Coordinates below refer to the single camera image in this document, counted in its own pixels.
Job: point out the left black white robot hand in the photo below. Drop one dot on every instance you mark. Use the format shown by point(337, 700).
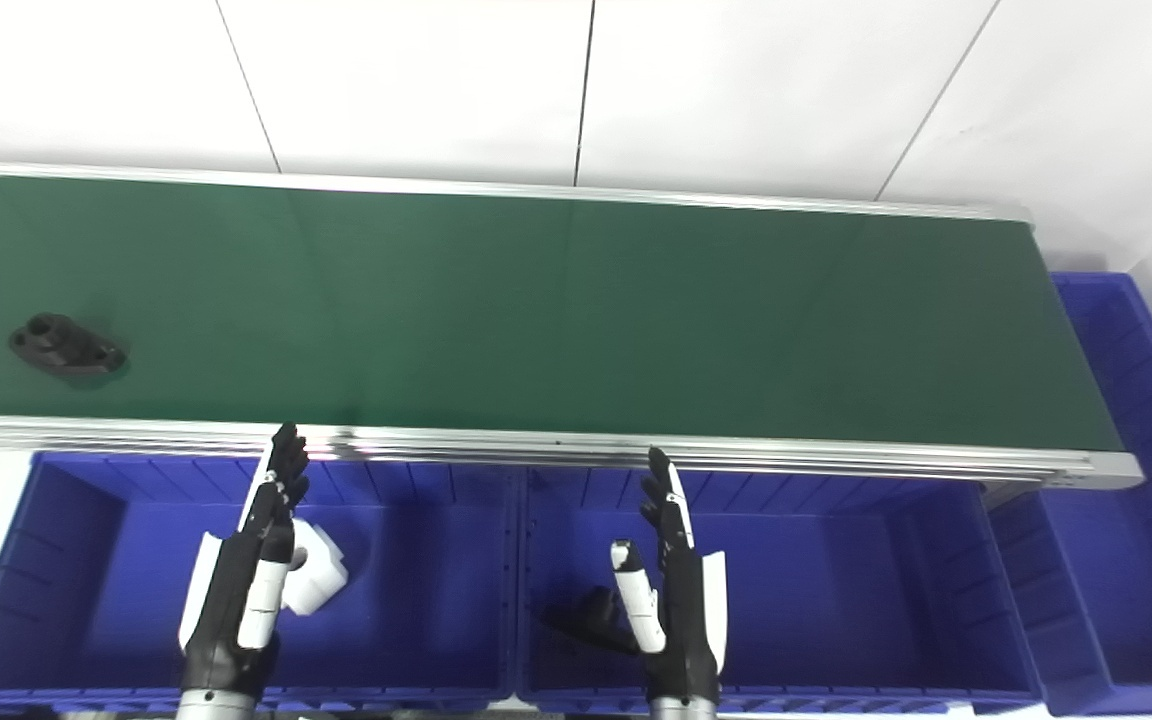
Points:
point(236, 590)

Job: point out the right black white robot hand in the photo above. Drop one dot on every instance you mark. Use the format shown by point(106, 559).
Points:
point(681, 620)

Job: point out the black flange part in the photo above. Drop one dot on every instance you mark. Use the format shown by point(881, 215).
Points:
point(591, 615)
point(61, 345)

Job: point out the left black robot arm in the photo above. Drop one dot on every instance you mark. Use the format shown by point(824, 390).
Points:
point(216, 706)

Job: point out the white block part with hole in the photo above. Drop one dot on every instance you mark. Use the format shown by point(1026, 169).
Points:
point(321, 575)

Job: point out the blue plastic bin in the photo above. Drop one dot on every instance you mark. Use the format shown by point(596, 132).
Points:
point(1136, 500)
point(836, 590)
point(416, 600)

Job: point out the green conveyor belt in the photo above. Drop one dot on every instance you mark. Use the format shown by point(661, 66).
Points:
point(556, 310)
point(536, 445)

